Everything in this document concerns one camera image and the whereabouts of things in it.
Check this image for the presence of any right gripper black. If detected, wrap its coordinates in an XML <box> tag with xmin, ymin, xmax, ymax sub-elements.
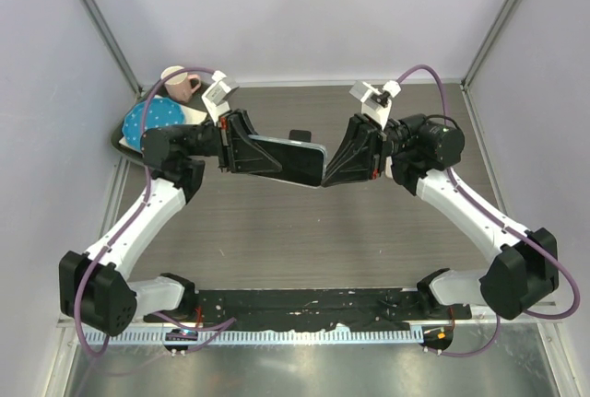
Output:
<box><xmin>318</xmin><ymin>114</ymin><xmax>429</xmax><ymax>189</ymax></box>

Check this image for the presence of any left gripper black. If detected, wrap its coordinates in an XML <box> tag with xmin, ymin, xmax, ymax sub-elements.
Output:
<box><xmin>183</xmin><ymin>109</ymin><xmax>286</xmax><ymax>171</ymax></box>

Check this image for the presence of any purple smartphone black screen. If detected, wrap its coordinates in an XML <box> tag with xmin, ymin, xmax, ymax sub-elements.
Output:
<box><xmin>289</xmin><ymin>130</ymin><xmax>312</xmax><ymax>142</ymax></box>

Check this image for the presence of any clear phone case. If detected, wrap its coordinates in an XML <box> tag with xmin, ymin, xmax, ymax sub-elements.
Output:
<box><xmin>248</xmin><ymin>134</ymin><xmax>327</xmax><ymax>190</ymax></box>

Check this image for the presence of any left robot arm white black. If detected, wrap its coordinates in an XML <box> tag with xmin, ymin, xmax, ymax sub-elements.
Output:
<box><xmin>59</xmin><ymin>110</ymin><xmax>281</xmax><ymax>337</ymax></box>

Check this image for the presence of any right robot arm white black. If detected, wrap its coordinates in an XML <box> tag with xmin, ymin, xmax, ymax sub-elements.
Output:
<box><xmin>321</xmin><ymin>114</ymin><xmax>559</xmax><ymax>320</ymax></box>

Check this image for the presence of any dark green tray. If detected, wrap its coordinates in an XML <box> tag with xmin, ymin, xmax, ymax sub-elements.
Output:
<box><xmin>111</xmin><ymin>78</ymin><xmax>209</xmax><ymax>166</ymax></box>

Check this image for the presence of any pink mug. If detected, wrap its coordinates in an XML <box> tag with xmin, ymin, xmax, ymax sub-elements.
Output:
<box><xmin>160</xmin><ymin>65</ymin><xmax>202</xmax><ymax>104</ymax></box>

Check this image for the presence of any blue dotted plate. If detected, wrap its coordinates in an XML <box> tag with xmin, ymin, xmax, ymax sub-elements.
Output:
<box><xmin>122</xmin><ymin>98</ymin><xmax>186</xmax><ymax>151</ymax></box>

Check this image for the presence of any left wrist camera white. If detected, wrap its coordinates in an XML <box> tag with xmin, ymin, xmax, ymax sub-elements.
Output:
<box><xmin>201</xmin><ymin>70</ymin><xmax>240</xmax><ymax>123</ymax></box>

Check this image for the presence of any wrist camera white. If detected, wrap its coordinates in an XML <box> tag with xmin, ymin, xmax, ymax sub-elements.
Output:
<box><xmin>349</xmin><ymin>80</ymin><xmax>401</xmax><ymax>130</ymax></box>
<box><xmin>201</xmin><ymin>70</ymin><xmax>240</xmax><ymax>123</ymax></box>

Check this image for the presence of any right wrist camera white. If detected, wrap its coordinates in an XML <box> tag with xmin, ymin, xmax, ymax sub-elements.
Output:
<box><xmin>349</xmin><ymin>80</ymin><xmax>401</xmax><ymax>130</ymax></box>

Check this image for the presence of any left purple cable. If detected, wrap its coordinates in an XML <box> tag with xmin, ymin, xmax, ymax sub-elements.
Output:
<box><xmin>73</xmin><ymin>67</ymin><xmax>239</xmax><ymax>359</ymax></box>

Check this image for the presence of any purple cable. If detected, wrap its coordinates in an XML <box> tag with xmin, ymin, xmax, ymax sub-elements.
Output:
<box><xmin>73</xmin><ymin>67</ymin><xmax>239</xmax><ymax>359</ymax></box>
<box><xmin>395</xmin><ymin>64</ymin><xmax>581</xmax><ymax>356</ymax></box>

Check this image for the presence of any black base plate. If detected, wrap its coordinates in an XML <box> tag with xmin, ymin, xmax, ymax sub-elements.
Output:
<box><xmin>165</xmin><ymin>288</ymin><xmax>472</xmax><ymax>333</ymax></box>

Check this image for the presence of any slotted cable duct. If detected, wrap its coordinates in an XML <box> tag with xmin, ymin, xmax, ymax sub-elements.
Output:
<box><xmin>77</xmin><ymin>326</ymin><xmax>425</xmax><ymax>346</ymax></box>

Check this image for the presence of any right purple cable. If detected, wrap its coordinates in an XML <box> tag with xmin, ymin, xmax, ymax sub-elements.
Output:
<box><xmin>395</xmin><ymin>64</ymin><xmax>581</xmax><ymax>356</ymax></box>

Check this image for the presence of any aluminium frame rail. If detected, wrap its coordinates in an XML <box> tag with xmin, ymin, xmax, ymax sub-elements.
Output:
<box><xmin>57</xmin><ymin>307</ymin><xmax>563</xmax><ymax>328</ymax></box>

